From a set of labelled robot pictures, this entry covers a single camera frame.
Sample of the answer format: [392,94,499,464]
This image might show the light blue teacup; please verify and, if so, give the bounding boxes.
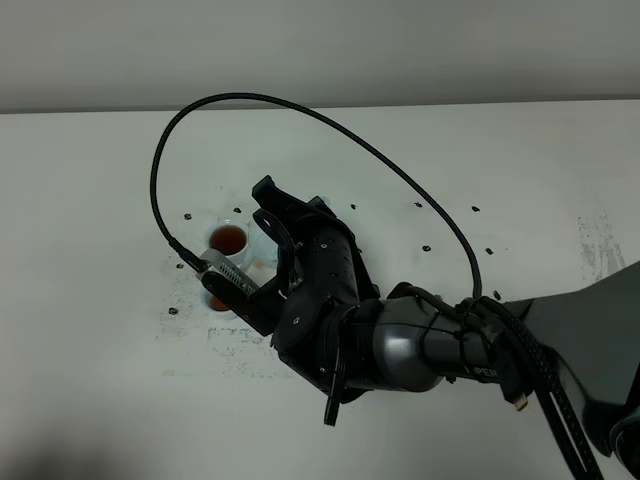
[201,291,237,320]
[207,219,252,270]

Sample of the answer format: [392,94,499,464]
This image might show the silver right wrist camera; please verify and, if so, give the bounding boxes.
[195,249,296,337]

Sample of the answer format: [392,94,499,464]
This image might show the light blue near teacup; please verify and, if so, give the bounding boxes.
[201,291,237,320]

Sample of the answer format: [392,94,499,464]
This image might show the light blue far teacup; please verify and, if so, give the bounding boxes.
[207,219,252,270]

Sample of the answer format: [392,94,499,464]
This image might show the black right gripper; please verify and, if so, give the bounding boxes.
[251,175,393,425]

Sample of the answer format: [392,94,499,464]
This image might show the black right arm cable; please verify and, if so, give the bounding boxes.
[147,91,606,480]

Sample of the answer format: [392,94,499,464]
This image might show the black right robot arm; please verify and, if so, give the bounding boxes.
[252,178,639,479]

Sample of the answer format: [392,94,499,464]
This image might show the light blue porcelain teapot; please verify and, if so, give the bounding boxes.
[242,196,331,272]

